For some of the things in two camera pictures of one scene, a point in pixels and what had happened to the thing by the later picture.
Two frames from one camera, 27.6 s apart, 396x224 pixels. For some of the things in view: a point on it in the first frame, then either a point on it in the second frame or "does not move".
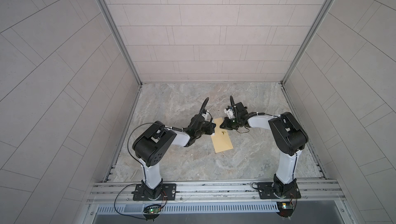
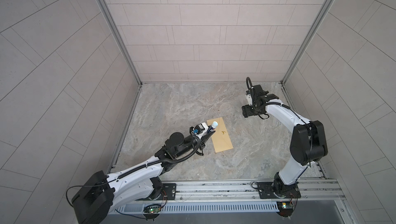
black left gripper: x=208 y=125 → x=203 y=142
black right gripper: x=227 y=126 → x=246 y=111
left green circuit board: x=152 y=209 does not move
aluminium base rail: x=122 y=193 does not move
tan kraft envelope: x=221 y=139 does not move
